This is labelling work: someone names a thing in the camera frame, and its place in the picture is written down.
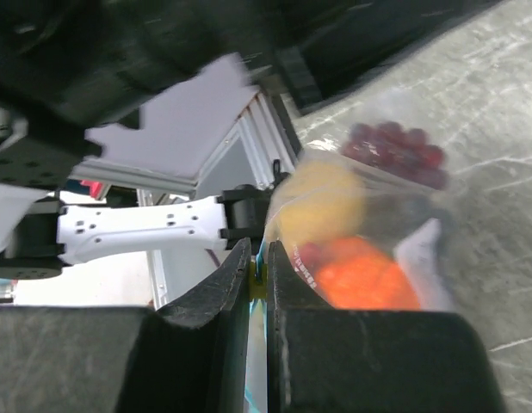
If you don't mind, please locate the yellow lemon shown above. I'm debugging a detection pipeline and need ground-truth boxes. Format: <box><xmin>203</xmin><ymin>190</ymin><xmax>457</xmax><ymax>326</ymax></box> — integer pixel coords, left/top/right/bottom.
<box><xmin>268</xmin><ymin>160</ymin><xmax>366</xmax><ymax>247</ymax></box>

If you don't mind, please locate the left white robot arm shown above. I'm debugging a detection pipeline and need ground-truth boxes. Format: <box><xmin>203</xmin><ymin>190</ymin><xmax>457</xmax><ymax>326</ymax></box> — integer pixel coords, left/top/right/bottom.
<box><xmin>0</xmin><ymin>1</ymin><xmax>311</xmax><ymax>279</ymax></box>

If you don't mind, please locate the red chili pepper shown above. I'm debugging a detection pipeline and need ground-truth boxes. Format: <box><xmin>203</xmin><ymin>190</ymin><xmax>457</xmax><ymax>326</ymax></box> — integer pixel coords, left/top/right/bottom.
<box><xmin>295</xmin><ymin>243</ymin><xmax>323</xmax><ymax>272</ymax></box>

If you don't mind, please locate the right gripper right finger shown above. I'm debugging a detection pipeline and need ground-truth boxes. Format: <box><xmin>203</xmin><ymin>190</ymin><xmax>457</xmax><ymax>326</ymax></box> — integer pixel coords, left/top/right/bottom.
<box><xmin>267</xmin><ymin>242</ymin><xmax>506</xmax><ymax>413</ymax></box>

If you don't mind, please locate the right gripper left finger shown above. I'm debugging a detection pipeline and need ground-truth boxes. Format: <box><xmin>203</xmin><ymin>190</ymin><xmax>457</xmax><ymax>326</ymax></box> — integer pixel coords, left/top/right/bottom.
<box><xmin>0</xmin><ymin>239</ymin><xmax>251</xmax><ymax>412</ymax></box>

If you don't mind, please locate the clear zip top bag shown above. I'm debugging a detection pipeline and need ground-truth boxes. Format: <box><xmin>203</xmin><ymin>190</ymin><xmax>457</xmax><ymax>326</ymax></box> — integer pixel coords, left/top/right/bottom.
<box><xmin>244</xmin><ymin>92</ymin><xmax>465</xmax><ymax>413</ymax></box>

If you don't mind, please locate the orange tangerine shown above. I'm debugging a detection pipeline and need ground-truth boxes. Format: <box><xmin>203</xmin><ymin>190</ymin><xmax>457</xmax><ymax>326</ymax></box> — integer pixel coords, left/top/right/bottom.
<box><xmin>313</xmin><ymin>237</ymin><xmax>421</xmax><ymax>311</ymax></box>

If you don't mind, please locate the red grape bunch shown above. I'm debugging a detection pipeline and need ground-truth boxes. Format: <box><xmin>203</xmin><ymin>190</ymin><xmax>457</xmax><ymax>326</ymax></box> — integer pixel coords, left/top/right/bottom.
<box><xmin>340</xmin><ymin>121</ymin><xmax>448</xmax><ymax>190</ymax></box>

